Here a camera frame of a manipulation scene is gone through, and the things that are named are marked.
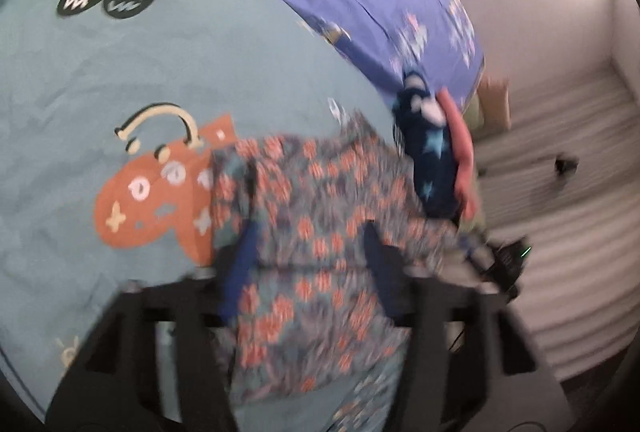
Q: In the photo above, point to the folded red garment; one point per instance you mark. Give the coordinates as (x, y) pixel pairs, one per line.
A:
(462, 147)

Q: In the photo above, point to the floral teal orange garment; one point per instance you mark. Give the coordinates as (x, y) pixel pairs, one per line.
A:
(308, 314)

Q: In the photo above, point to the navy star-pattern garment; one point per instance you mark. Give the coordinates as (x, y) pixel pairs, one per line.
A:
(422, 133)

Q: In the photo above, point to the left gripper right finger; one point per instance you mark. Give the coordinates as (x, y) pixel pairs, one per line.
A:
(470, 364)

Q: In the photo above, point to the teal patterned bedspread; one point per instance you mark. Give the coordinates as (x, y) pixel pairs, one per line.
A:
(110, 113)

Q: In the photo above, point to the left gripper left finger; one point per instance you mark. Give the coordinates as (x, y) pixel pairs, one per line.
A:
(149, 364)

